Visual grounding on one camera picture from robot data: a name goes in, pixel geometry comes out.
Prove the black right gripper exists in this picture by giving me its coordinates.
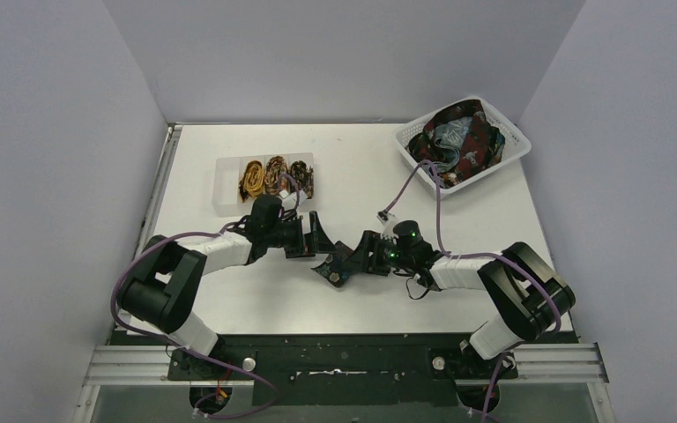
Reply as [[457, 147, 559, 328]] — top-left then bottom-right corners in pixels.
[[342, 230, 413, 276]]

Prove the navy floral tie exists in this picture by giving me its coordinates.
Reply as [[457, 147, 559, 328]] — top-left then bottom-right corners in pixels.
[[312, 241, 353, 288]]

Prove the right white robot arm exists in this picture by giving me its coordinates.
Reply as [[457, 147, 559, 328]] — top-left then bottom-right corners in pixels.
[[326, 220, 576, 360]]

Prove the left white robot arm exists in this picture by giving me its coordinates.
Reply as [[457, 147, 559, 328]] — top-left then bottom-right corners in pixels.
[[112, 195, 335, 379]]

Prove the pile of patterned ties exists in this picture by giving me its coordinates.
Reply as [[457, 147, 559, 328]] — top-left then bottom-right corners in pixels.
[[405, 100, 506, 189]]

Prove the dark brown rolled tie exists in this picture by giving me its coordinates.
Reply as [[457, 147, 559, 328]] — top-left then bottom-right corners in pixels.
[[288, 160, 315, 199]]

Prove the yellow rolled tie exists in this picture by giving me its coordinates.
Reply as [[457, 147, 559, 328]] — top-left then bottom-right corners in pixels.
[[238, 160, 264, 203]]

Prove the orange patterned rolled tie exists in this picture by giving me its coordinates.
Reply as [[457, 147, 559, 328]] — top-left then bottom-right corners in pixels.
[[264, 155, 289, 196]]

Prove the clear plastic organizer tray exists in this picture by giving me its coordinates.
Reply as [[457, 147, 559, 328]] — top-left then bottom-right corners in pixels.
[[212, 152, 316, 217]]

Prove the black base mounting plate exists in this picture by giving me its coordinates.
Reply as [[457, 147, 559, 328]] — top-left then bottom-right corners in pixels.
[[108, 331, 579, 407]]

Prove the white plastic basket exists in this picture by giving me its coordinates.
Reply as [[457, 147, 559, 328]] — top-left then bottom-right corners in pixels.
[[393, 96, 532, 197]]

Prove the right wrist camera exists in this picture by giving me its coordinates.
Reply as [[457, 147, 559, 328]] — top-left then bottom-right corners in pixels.
[[377, 211, 399, 237]]

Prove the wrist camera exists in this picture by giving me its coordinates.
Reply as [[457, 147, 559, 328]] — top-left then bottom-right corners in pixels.
[[377, 211, 399, 237], [279, 189, 308, 211]]

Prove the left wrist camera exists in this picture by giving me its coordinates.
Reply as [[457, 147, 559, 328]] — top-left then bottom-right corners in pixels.
[[279, 189, 308, 211]]

